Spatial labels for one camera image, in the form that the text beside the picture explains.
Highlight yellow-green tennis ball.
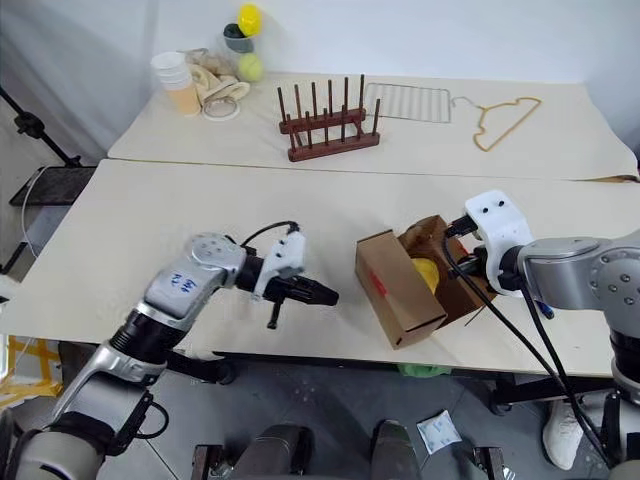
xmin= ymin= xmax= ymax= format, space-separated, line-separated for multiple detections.
xmin=236 ymin=53 xmax=264 ymax=83

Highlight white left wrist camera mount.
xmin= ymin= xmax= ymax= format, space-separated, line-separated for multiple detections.
xmin=256 ymin=234 xmax=307 ymax=302

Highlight white floor cable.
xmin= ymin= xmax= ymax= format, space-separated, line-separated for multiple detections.
xmin=21 ymin=166 xmax=52 ymax=257

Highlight white shoe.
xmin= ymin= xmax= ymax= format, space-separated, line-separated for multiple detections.
xmin=541 ymin=399 xmax=585 ymax=472

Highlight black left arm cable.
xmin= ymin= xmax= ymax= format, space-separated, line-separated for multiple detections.
xmin=242 ymin=220 xmax=302 ymax=249

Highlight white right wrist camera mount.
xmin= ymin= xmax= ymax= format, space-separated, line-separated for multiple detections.
xmin=463 ymin=189 xmax=532 ymax=297

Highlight yellow toy hard hat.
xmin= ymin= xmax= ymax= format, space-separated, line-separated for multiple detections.
xmin=237 ymin=3 xmax=264 ymax=38

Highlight yellow floor tape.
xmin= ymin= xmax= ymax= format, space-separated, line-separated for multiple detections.
xmin=0 ymin=333 xmax=65 ymax=402

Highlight brown wooden peg rack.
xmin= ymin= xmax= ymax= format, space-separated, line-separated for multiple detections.
xmin=277 ymin=73 xmax=383 ymax=163

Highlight black tripod stand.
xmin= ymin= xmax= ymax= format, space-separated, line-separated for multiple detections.
xmin=0 ymin=86 xmax=84 ymax=169

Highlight metal wire grid rack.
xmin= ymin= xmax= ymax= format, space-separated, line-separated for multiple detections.
xmin=361 ymin=81 xmax=454 ymax=124

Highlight dark rounded shape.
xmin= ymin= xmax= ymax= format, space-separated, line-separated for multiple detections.
xmin=238 ymin=424 xmax=316 ymax=480
xmin=369 ymin=419 xmax=417 ymax=480

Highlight brown cardboard box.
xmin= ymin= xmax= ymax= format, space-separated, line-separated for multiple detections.
xmin=355 ymin=214 xmax=499 ymax=352

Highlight black floor mat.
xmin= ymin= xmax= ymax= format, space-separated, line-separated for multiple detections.
xmin=9 ymin=165 xmax=99 ymax=207

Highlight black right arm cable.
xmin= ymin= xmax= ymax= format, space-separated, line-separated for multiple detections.
xmin=445 ymin=213 xmax=614 ymax=470

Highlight red tape strip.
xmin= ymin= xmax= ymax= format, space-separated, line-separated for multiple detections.
xmin=368 ymin=268 xmax=392 ymax=300

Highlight brown metal bracket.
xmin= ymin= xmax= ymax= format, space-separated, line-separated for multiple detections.
xmin=471 ymin=445 xmax=507 ymax=480
xmin=191 ymin=443 xmax=222 ymax=480

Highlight yellow wire clothes hanger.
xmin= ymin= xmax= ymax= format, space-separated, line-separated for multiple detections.
xmin=450 ymin=95 xmax=543 ymax=153

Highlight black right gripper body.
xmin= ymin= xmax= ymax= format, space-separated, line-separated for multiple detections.
xmin=447 ymin=242 xmax=495 ymax=282

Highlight stack of paper cups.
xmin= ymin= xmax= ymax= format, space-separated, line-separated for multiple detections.
xmin=150 ymin=50 xmax=199 ymax=118

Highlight white blue-printed packet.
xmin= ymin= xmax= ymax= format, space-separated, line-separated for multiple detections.
xmin=415 ymin=410 xmax=464 ymax=456

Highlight yellow item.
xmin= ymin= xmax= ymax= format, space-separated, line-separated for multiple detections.
xmin=410 ymin=254 xmax=443 ymax=296

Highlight white tape roll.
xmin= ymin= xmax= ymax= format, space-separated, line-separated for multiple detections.
xmin=200 ymin=97 xmax=239 ymax=122

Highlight black table frame bar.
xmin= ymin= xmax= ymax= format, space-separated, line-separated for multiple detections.
xmin=166 ymin=348 xmax=617 ymax=417

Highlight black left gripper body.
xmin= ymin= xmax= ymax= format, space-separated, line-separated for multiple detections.
xmin=258 ymin=274 xmax=302 ymax=331

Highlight clear plastic container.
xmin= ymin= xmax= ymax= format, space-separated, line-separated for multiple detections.
xmin=217 ymin=22 xmax=265 ymax=84

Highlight green item under table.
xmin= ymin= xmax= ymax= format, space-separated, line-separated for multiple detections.
xmin=396 ymin=363 xmax=452 ymax=380

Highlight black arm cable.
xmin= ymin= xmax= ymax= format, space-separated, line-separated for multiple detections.
xmin=445 ymin=213 xmax=614 ymax=470
xmin=242 ymin=220 xmax=302 ymax=249

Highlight beige cloth bundle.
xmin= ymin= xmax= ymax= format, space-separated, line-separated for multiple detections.
xmin=185 ymin=47 xmax=252 ymax=104

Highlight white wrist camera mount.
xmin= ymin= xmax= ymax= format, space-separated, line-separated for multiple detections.
xmin=256 ymin=234 xmax=307 ymax=302
xmin=463 ymin=189 xmax=532 ymax=297

